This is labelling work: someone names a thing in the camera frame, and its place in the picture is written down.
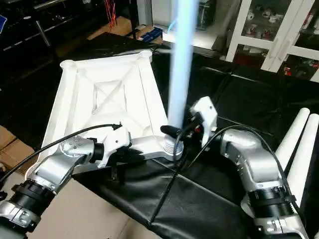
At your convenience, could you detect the white plastic table leg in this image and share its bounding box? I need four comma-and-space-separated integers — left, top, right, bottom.
286, 114, 319, 201
274, 107, 311, 166
160, 0, 199, 157

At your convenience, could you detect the white plastic table top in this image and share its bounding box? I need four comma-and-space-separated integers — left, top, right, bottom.
24, 49, 184, 176

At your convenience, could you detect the black work mat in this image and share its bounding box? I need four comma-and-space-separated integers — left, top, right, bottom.
0, 32, 319, 239

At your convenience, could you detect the small blue box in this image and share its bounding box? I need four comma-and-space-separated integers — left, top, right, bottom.
137, 25, 164, 43

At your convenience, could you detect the light blue hanger hook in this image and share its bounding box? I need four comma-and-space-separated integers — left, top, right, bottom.
166, 16, 180, 34

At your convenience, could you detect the cardboard box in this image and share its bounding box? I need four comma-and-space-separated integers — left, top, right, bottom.
86, 15, 136, 41

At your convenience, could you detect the white drawer cabinet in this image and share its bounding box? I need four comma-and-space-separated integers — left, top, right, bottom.
226, 0, 319, 83

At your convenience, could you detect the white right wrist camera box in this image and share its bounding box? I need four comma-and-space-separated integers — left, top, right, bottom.
190, 97, 219, 150

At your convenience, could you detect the red cable bundle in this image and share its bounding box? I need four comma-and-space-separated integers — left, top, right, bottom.
103, 0, 117, 26

